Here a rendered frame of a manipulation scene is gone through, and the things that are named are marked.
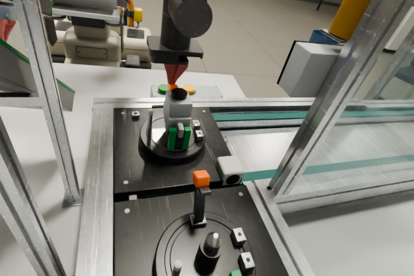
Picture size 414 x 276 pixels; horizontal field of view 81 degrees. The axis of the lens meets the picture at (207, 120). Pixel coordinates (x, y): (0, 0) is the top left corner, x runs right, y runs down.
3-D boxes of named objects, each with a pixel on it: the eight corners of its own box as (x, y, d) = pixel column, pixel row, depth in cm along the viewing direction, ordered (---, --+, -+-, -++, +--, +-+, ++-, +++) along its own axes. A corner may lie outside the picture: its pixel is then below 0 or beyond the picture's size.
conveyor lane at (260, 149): (115, 142, 64) (113, 111, 58) (352, 128, 92) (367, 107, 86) (116, 252, 43) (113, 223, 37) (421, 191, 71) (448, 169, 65)
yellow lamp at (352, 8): (320, 28, 34) (338, -11, 31) (347, 31, 36) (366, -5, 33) (345, 42, 31) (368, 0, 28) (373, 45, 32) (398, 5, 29)
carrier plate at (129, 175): (114, 114, 59) (113, 108, 58) (207, 113, 67) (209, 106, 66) (114, 201, 41) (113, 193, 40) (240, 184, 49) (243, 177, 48)
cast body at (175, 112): (162, 111, 51) (165, 82, 47) (183, 111, 53) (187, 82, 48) (169, 138, 45) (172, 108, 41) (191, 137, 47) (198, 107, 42)
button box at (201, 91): (150, 101, 75) (150, 83, 71) (213, 100, 82) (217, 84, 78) (152, 114, 70) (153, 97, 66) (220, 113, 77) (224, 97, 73)
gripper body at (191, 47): (202, 61, 48) (210, 23, 43) (150, 59, 44) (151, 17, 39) (194, 47, 52) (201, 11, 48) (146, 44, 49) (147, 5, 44)
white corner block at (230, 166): (212, 169, 51) (217, 156, 49) (232, 167, 53) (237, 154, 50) (220, 187, 48) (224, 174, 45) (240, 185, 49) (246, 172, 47)
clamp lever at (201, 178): (190, 215, 37) (192, 170, 35) (202, 213, 38) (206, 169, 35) (196, 231, 34) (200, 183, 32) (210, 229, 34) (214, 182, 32)
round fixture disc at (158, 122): (137, 121, 56) (137, 114, 55) (195, 119, 60) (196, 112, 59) (142, 167, 46) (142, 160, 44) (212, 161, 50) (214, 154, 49)
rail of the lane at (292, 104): (96, 127, 67) (92, 94, 60) (341, 118, 97) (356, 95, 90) (95, 142, 63) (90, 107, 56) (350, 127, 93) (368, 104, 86)
